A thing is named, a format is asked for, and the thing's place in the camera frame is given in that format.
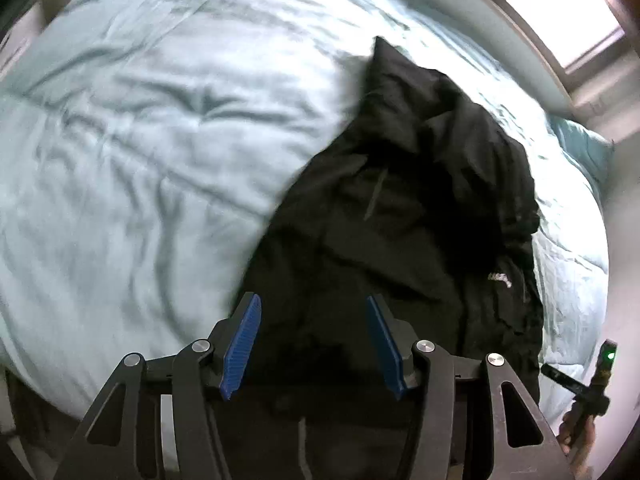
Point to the black jacket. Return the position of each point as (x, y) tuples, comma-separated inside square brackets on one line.
[(424, 200)]

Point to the person's right hand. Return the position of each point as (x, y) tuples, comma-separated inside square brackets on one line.
[(576, 451)]

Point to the light blue duvet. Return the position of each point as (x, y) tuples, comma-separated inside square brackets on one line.
[(145, 143)]

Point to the teal pillow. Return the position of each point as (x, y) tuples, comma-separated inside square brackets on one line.
[(592, 153)]

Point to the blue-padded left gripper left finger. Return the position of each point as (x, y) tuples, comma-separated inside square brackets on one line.
[(120, 436)]

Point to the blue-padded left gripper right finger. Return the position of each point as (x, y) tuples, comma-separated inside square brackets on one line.
[(481, 404)]

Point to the window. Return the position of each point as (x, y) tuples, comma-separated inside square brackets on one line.
[(572, 32)]

